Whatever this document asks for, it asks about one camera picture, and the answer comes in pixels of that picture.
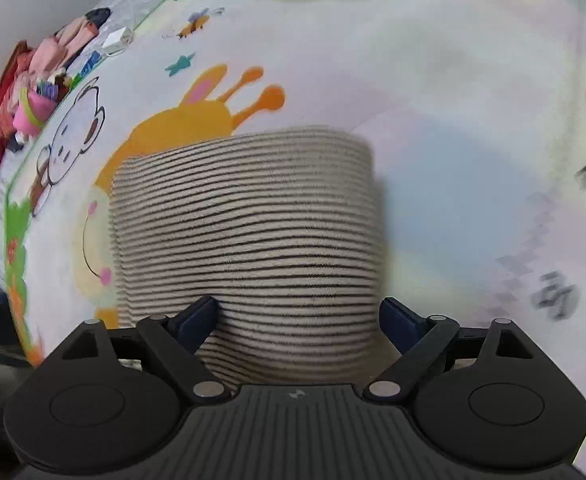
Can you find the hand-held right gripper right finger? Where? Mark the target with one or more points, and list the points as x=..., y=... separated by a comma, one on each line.
x=400, y=322

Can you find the beige striped garment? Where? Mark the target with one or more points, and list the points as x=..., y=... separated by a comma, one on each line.
x=248, y=230

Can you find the white charger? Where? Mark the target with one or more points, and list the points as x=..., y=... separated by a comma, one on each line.
x=117, y=42

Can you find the pink toy bucket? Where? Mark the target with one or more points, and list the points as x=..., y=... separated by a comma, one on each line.
x=30, y=112

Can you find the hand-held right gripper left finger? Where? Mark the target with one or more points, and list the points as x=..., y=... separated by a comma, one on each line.
x=195, y=322

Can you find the cartoon animal play mat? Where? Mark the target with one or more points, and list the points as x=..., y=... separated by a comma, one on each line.
x=473, y=160

